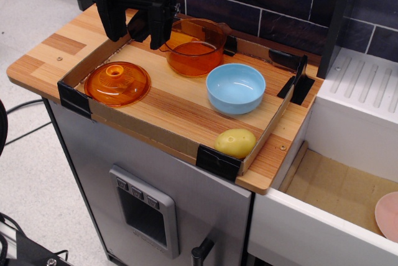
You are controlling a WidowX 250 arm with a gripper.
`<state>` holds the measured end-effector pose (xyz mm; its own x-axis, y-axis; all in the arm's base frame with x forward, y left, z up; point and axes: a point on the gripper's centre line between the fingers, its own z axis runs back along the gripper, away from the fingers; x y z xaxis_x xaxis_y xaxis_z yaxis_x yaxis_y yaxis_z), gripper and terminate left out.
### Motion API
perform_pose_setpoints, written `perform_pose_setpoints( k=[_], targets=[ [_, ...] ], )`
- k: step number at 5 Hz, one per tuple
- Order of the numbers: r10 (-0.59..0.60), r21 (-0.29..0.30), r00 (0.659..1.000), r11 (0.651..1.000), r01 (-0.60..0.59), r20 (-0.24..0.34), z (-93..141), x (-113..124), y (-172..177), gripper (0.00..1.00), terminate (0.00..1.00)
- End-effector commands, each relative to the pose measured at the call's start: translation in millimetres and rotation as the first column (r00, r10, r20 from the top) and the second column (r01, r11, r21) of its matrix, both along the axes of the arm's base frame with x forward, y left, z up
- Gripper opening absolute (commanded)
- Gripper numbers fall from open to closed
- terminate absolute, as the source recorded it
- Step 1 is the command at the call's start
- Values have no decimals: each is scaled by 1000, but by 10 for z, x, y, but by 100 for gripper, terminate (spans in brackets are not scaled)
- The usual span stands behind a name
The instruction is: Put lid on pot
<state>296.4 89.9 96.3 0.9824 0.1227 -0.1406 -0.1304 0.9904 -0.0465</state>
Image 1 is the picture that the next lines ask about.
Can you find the orange transparent pot lid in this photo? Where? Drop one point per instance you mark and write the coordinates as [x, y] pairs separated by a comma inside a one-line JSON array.
[[118, 84]]

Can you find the black upright post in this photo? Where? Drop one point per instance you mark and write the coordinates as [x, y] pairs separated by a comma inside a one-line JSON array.
[[336, 32]]

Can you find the white toy sink unit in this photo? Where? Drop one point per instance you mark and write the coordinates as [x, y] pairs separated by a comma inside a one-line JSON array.
[[321, 208]]

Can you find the yellow toy potato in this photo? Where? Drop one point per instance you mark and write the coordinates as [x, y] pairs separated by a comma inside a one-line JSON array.
[[236, 143]]

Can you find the black oven door handle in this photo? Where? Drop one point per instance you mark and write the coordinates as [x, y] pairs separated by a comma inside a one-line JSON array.
[[200, 253]]

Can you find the pink plate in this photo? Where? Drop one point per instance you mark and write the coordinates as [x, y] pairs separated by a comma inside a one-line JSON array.
[[386, 216]]

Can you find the black camera mount foreground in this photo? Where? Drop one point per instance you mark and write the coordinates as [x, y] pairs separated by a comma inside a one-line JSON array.
[[18, 249]]

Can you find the orange transparent pot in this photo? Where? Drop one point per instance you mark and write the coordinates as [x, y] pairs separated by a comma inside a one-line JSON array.
[[196, 46]]

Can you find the silver toy dishwasher cabinet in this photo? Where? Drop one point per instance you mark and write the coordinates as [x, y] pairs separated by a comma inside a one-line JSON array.
[[148, 207]]

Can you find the light blue bowl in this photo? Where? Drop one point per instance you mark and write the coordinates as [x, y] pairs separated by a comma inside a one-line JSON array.
[[235, 88]]

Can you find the cardboard fence with black tape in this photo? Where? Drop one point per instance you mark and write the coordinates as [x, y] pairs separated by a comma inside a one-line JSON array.
[[176, 115]]

